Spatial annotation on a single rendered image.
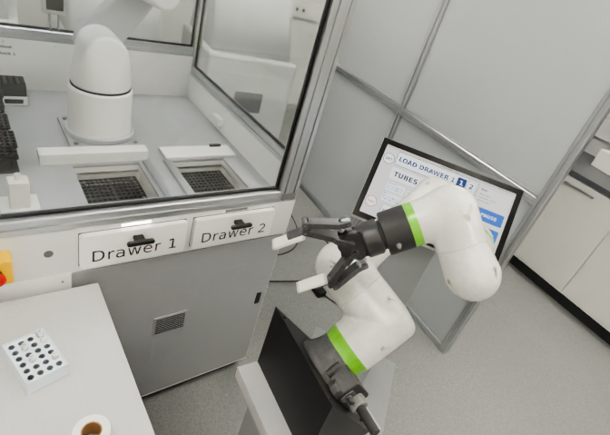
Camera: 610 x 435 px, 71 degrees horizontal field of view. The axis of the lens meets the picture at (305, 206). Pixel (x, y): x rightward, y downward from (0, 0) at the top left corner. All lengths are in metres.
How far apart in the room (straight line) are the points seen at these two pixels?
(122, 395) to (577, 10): 2.11
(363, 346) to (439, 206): 0.37
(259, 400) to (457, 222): 0.64
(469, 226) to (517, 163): 1.40
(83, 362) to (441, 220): 0.87
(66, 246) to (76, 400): 0.39
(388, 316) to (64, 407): 0.72
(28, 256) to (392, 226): 0.89
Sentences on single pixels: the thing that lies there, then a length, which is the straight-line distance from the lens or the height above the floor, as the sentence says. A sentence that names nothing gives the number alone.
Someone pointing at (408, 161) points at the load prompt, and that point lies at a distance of 1.59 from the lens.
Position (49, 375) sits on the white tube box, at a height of 0.79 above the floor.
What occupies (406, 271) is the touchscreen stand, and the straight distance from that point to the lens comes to 1.73.
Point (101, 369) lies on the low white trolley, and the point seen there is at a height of 0.76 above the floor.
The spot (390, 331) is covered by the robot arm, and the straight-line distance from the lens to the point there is 1.03.
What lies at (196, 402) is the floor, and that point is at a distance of 2.02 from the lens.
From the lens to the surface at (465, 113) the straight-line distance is 2.42.
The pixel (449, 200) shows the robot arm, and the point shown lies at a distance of 0.86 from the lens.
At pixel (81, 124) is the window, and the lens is 1.11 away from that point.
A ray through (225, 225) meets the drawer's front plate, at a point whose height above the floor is 0.89.
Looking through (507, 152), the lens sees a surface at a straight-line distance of 2.27.
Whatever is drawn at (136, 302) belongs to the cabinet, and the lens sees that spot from 1.50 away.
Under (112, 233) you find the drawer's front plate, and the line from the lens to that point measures 1.25.
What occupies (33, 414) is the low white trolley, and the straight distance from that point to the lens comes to 1.12.
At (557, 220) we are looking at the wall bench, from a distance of 3.60.
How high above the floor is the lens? 1.70
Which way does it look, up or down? 30 degrees down
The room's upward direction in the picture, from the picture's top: 18 degrees clockwise
